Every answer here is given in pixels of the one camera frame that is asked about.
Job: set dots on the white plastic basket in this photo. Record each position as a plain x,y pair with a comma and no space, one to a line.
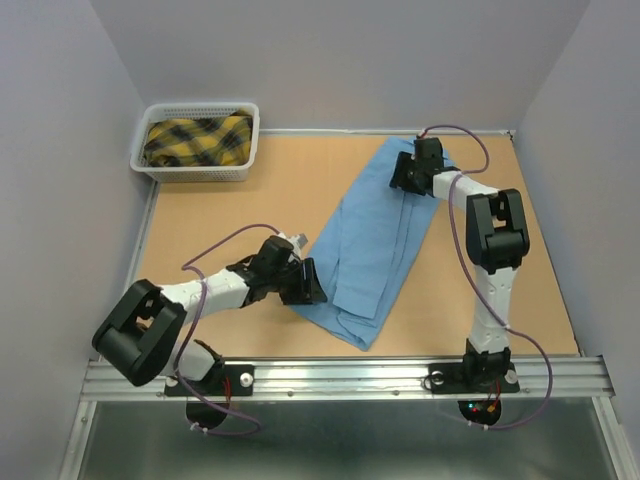
164,111

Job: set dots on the aluminium mounting rail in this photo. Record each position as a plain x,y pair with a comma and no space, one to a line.
277,380

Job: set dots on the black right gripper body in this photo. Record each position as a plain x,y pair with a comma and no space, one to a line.
409,176

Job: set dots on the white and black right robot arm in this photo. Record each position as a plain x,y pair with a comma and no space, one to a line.
496,241

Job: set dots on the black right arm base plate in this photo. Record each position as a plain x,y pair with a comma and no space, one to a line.
479,389

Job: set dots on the light blue long sleeve shirt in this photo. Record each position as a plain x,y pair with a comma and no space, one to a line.
366,250

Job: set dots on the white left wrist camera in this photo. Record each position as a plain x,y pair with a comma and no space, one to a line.
298,241

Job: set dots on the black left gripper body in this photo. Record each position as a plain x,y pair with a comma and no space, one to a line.
288,282

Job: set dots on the yellow plaid shirt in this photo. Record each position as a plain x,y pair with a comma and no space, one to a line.
200,142

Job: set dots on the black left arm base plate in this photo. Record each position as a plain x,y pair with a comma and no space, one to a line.
210,401

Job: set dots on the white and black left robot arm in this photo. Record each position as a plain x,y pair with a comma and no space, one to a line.
139,337

